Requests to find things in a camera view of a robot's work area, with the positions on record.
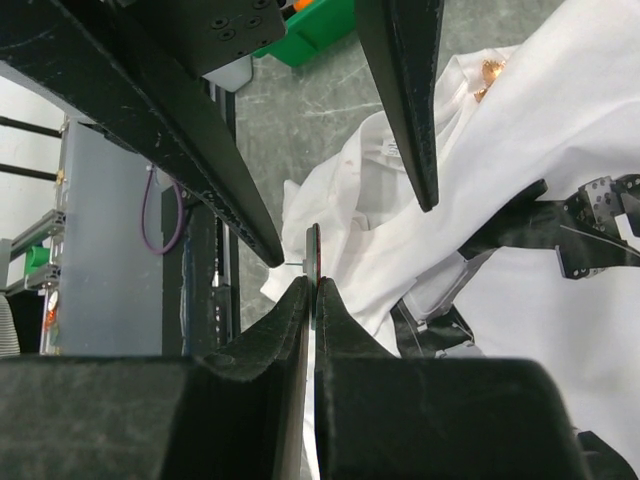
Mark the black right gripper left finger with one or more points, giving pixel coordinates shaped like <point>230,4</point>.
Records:
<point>234,414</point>

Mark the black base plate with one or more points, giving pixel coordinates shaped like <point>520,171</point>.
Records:
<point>200,292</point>

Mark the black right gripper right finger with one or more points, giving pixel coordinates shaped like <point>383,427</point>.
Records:
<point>381,417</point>

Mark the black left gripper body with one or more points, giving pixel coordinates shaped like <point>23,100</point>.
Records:
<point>193,38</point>

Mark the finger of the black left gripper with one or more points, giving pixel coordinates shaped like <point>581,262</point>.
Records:
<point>401,40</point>
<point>94,58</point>

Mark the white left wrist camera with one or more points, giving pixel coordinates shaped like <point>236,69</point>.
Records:
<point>232,76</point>

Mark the green plastic tray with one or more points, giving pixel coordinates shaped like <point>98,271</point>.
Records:
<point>311,31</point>

